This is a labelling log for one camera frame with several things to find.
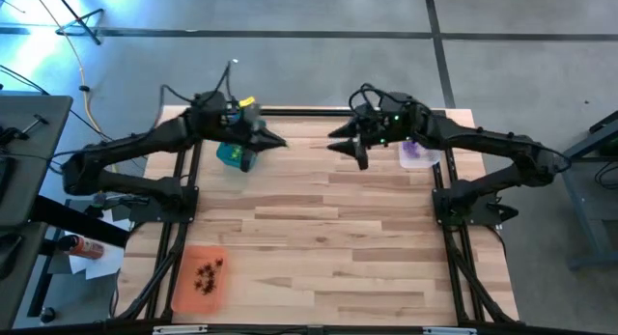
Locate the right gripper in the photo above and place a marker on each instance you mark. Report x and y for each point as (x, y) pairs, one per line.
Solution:
(396, 122)

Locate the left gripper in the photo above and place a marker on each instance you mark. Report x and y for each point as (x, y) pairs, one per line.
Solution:
(236, 122)

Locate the teal plastic bin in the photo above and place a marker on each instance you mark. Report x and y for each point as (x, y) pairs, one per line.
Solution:
(224, 154)

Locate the black plastic spider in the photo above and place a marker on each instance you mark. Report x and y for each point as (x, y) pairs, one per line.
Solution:
(206, 267)
(199, 272)
(198, 283)
(208, 289)
(218, 262)
(211, 275)

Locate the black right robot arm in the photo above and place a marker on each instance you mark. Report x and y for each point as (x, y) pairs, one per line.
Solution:
(502, 142)

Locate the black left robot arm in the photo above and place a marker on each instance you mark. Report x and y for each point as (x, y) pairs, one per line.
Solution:
(145, 142)

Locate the clear plastic bin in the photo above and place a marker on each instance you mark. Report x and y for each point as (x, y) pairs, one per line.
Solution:
(425, 159)

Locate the orange plastic bin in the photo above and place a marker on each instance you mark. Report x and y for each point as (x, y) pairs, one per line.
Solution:
(200, 250)

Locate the grey cylinder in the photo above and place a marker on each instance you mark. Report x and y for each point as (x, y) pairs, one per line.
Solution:
(99, 200)

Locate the black diagonal beam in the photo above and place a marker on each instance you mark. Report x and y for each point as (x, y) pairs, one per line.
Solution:
(82, 221)

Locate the white paper sheets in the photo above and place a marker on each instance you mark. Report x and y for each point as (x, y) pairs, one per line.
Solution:
(103, 265)

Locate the orange bottle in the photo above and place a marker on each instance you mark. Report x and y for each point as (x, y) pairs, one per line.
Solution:
(87, 248)

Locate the black tripod stand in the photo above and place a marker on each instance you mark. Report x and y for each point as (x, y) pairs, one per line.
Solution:
(79, 19)

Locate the black bar clamp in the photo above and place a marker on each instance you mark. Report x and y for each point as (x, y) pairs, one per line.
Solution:
(33, 125)

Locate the grey side desk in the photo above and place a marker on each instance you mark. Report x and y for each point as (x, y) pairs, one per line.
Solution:
(29, 180)

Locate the grey metal workbench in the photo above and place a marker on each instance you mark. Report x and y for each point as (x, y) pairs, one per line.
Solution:
(579, 229)

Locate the black round knob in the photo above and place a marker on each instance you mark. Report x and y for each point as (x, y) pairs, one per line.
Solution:
(47, 315)

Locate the black aluminium table frame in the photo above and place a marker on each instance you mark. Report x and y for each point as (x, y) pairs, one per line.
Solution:
(314, 112)

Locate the silver bracket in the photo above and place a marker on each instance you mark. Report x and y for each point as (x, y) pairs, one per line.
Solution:
(449, 331)
(178, 329)

